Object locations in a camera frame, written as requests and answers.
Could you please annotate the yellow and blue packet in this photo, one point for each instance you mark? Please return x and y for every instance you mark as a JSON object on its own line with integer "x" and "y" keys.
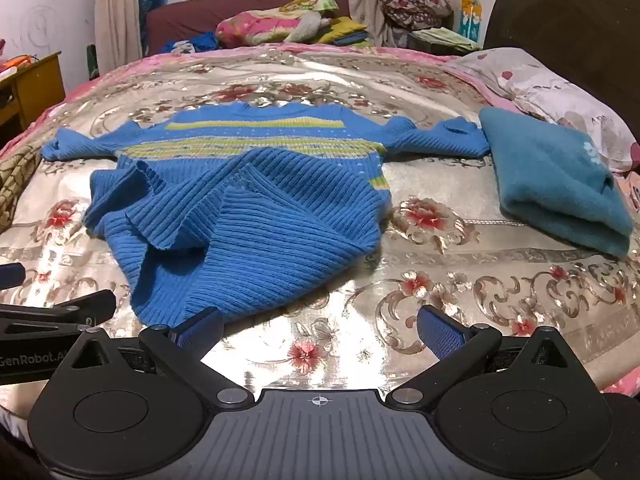
{"x": 470, "y": 15}

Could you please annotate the flowery cloth bundle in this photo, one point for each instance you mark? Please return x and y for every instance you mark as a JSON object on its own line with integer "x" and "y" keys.
{"x": 415, "y": 0}

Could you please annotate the brown patterned cloth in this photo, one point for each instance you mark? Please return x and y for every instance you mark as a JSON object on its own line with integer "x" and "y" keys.
{"x": 15, "y": 185}

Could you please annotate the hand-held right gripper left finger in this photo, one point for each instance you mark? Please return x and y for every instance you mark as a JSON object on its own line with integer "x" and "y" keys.
{"x": 200, "y": 331}

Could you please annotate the floral satin bedspread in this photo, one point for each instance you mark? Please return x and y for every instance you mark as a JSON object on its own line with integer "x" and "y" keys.
{"x": 450, "y": 270}

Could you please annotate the yellow folded cloth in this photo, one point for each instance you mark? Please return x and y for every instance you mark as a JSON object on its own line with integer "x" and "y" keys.
{"x": 345, "y": 27}

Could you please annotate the blue crumpled clothes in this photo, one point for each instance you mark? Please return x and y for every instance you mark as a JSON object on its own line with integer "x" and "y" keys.
{"x": 202, "y": 42}

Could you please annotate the wooden desk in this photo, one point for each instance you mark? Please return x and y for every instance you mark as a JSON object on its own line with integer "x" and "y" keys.
{"x": 40, "y": 90}

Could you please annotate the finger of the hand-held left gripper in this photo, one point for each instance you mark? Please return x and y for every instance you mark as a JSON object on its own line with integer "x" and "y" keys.
{"x": 100, "y": 305}
{"x": 11, "y": 276}

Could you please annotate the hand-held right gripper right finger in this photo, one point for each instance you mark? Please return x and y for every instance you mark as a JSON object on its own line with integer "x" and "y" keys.
{"x": 442, "y": 335}

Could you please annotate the teal folded sweater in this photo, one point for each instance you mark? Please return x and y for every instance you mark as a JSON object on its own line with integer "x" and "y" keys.
{"x": 550, "y": 180}

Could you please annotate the maroon sofa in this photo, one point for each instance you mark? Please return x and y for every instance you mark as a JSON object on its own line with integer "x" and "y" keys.
{"x": 190, "y": 17}

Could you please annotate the white floral pillow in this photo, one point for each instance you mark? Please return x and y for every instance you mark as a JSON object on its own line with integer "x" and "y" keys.
{"x": 540, "y": 80}

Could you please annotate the orange toy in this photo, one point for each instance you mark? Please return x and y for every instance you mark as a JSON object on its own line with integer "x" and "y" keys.
{"x": 20, "y": 61}

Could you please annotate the pink floral quilt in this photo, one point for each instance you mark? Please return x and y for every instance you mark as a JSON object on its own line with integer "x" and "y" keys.
{"x": 250, "y": 27}

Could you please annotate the green folded cloth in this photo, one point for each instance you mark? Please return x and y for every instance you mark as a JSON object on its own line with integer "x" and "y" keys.
{"x": 445, "y": 37}

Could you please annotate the blue striped knit sweater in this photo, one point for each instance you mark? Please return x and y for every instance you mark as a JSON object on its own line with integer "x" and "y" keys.
{"x": 250, "y": 210}

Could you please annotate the dark wooden headboard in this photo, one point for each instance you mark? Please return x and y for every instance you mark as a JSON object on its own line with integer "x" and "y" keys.
{"x": 575, "y": 15}

